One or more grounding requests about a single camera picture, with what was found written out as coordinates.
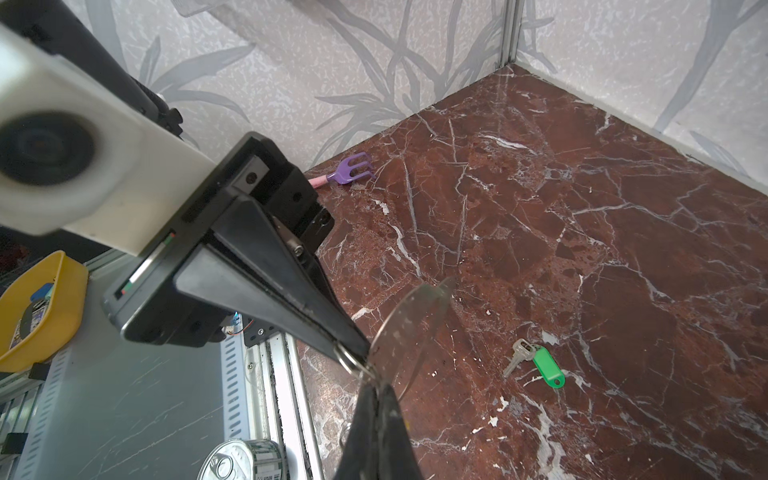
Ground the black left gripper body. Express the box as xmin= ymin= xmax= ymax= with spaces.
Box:
xmin=103 ymin=132 xmax=335 ymax=347

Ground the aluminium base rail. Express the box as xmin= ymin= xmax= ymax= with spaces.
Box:
xmin=7 ymin=251 xmax=323 ymax=479

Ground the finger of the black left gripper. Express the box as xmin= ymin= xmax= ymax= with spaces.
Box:
xmin=173 ymin=245 xmax=360 ymax=360
xmin=212 ymin=198 xmax=370 ymax=360

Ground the yellow plastic bin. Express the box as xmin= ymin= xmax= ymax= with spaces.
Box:
xmin=1 ymin=251 xmax=88 ymax=373

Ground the round silver tin lid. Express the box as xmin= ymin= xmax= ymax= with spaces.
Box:
xmin=197 ymin=440 xmax=285 ymax=480

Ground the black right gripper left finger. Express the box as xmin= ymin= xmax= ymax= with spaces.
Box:
xmin=334 ymin=384 xmax=379 ymax=480

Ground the key with green tag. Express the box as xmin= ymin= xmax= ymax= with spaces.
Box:
xmin=502 ymin=339 xmax=566 ymax=389

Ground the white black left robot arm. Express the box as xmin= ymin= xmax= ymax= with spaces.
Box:
xmin=1 ymin=1 xmax=370 ymax=370

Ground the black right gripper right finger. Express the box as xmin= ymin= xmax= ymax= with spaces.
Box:
xmin=377 ymin=384 xmax=423 ymax=480

